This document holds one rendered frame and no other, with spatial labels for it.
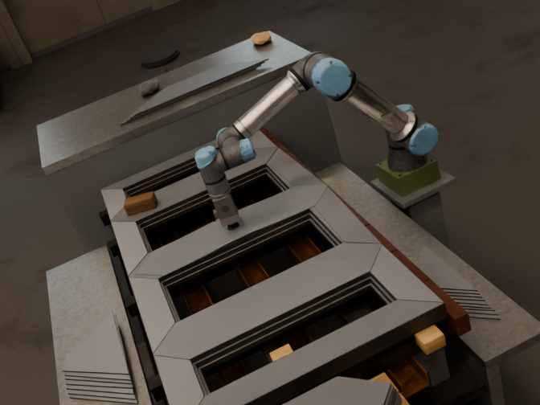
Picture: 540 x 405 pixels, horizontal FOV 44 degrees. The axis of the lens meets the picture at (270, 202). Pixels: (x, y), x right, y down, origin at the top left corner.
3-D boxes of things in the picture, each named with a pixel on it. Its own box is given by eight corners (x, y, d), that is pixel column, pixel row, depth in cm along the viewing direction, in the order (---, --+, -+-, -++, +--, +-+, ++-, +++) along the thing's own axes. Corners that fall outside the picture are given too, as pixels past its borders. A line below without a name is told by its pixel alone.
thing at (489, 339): (486, 370, 176) (484, 362, 174) (300, 186, 286) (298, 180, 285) (549, 337, 179) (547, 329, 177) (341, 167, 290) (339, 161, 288)
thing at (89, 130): (46, 175, 283) (42, 167, 281) (39, 132, 335) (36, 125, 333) (315, 61, 305) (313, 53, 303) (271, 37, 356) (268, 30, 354)
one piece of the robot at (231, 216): (198, 183, 226) (214, 222, 234) (200, 195, 218) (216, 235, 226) (226, 174, 226) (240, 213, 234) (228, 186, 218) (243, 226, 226)
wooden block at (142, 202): (128, 216, 262) (123, 206, 259) (129, 208, 267) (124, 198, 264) (156, 208, 260) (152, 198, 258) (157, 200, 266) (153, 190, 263)
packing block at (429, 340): (427, 355, 169) (423, 344, 167) (416, 344, 173) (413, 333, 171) (447, 345, 170) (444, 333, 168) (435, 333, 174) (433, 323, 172)
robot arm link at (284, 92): (312, 38, 230) (206, 132, 233) (322, 44, 220) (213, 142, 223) (330, 63, 235) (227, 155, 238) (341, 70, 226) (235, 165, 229)
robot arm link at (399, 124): (428, 123, 244) (316, 44, 220) (449, 136, 231) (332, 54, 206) (409, 150, 246) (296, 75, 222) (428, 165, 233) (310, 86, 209)
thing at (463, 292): (464, 338, 183) (462, 328, 181) (394, 269, 216) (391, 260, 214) (502, 319, 185) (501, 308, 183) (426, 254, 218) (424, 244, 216)
